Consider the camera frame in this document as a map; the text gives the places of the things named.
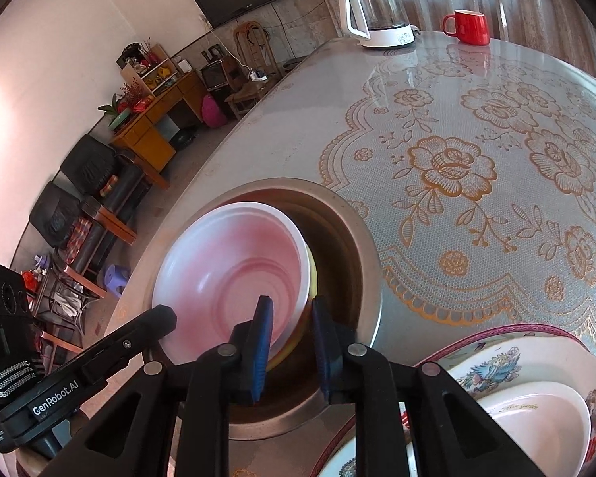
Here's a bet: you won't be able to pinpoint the pink bag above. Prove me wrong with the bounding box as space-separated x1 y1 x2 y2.
201 94 228 128

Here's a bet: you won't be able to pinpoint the large purple floral plate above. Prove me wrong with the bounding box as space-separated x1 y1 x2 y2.
310 323 588 477

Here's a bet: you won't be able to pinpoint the orange wooden cabinet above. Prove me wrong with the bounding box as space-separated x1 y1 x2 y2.
110 71 207 188

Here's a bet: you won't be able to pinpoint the wooden chair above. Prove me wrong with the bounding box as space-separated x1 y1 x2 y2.
227 21 283 118

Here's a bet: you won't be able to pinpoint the lace patterned tablecloth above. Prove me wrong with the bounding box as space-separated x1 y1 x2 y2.
319 41 596 351

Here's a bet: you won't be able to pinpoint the stainless steel bowl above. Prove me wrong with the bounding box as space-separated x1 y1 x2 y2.
151 178 381 440

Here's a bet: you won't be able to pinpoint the yellow plastic bowl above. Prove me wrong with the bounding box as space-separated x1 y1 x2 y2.
267 248 319 372

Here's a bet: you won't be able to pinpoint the white plate red characters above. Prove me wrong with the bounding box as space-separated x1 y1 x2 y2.
317 334 596 477

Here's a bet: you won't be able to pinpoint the small white rose plate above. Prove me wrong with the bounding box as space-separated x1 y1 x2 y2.
478 381 591 476

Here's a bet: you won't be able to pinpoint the purple plastic stool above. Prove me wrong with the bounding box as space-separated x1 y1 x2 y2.
104 264 130 298

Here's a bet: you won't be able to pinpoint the black armchair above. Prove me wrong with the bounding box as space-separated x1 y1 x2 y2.
29 182 105 275
60 135 149 214

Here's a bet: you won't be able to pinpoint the red plastic bowl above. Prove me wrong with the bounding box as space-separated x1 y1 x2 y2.
153 202 310 364

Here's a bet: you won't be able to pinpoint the white glass electric kettle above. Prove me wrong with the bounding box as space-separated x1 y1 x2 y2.
338 0 416 50

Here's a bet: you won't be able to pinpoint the red mug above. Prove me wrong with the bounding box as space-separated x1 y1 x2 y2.
441 10 490 47

